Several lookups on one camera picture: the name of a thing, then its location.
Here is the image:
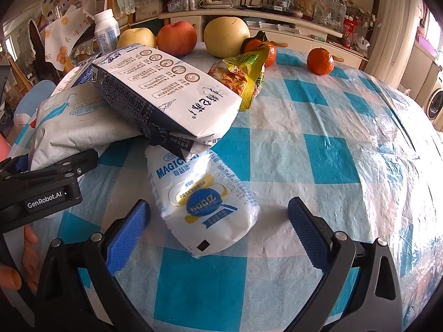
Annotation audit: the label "small red fruit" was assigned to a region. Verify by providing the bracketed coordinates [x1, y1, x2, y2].
[241, 31, 277, 68]

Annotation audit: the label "white television cabinet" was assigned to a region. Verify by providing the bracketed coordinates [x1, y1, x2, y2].
[157, 5, 369, 70]

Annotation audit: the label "orange print table cloth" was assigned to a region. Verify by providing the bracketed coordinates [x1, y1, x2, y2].
[44, 5, 96, 73]

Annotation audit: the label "blue white checked tablecloth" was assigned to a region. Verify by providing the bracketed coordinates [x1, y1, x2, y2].
[9, 41, 443, 332]

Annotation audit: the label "pink wrappers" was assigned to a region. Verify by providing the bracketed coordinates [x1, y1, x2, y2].
[145, 143, 261, 258]

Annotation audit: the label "white washing machine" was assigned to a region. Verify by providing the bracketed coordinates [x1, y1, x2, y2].
[427, 76, 443, 128]

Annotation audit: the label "yellow green snack packet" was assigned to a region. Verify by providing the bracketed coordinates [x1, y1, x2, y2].
[208, 45, 270, 112]

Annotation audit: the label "clear printed plastic bag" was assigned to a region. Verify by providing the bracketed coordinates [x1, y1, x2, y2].
[313, 0, 347, 30]

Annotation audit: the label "yellow apple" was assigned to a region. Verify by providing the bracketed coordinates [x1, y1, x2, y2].
[117, 28, 157, 50]
[204, 17, 250, 59]

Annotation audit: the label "white cardboard box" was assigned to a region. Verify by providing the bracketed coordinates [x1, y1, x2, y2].
[135, 0, 163, 21]

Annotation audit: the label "white bottle blue label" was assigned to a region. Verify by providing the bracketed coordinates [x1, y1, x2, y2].
[94, 9, 120, 56]

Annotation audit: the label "person's left hand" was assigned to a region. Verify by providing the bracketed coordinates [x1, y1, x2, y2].
[0, 225, 39, 293]

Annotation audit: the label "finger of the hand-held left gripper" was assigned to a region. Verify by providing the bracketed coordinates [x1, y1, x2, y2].
[0, 149, 99, 202]
[0, 155, 29, 180]

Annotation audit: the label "yellow apple right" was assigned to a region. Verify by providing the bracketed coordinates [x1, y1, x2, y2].
[204, 17, 250, 59]

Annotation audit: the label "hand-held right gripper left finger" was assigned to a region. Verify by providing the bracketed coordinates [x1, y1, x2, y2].
[35, 199, 151, 332]

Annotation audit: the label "dark wooden chair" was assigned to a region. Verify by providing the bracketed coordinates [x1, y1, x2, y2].
[28, 19, 49, 77]

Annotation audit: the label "white pouch blue whale print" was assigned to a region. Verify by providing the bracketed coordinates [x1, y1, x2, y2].
[29, 83, 153, 172]

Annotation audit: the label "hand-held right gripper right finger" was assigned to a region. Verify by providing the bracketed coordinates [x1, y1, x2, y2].
[287, 197, 404, 332]

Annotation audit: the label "red packaging bag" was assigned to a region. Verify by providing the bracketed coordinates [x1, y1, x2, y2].
[342, 19, 359, 47]

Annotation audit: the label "pack of small glass jars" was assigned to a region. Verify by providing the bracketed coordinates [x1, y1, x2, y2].
[168, 0, 199, 12]

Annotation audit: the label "plain orange tangerine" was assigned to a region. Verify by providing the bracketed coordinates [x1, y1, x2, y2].
[307, 47, 335, 76]

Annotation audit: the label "white blue striped pouch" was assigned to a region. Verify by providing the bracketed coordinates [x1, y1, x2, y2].
[52, 60, 101, 95]

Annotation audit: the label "red apple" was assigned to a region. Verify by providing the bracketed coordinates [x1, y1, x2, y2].
[156, 21, 198, 57]

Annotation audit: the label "white navy printed milk pouch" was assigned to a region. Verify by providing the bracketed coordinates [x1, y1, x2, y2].
[92, 43, 243, 138]
[138, 124, 215, 161]

